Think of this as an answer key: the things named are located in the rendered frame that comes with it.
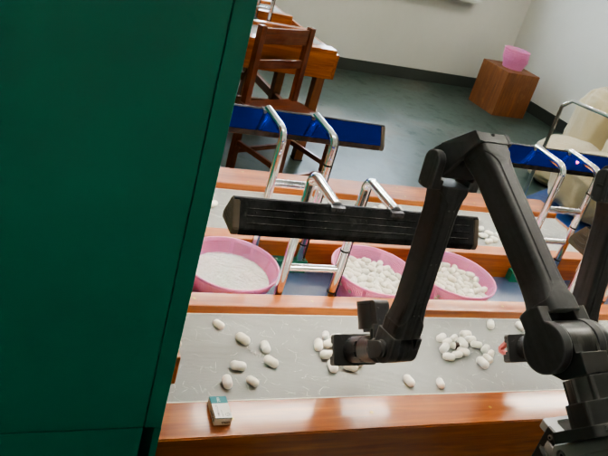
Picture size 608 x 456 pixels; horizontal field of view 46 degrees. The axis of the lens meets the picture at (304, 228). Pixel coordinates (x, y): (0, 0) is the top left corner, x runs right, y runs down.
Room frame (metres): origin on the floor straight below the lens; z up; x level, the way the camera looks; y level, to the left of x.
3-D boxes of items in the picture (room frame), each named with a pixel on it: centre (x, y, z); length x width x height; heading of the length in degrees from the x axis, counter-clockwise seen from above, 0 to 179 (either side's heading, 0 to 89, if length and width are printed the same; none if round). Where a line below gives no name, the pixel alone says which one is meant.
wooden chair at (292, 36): (3.90, 0.26, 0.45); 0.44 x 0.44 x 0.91; 51
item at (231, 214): (1.46, -0.12, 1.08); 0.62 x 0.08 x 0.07; 116
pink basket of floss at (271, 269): (1.63, 0.16, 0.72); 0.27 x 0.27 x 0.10
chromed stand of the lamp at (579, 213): (2.32, -0.78, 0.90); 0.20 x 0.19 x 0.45; 116
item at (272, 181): (1.89, 0.09, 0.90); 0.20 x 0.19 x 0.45; 116
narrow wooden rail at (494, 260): (2.05, -0.31, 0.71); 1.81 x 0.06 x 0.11; 116
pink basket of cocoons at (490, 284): (1.95, -0.49, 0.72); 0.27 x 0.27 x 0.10
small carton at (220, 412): (1.07, 0.06, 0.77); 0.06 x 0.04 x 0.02; 26
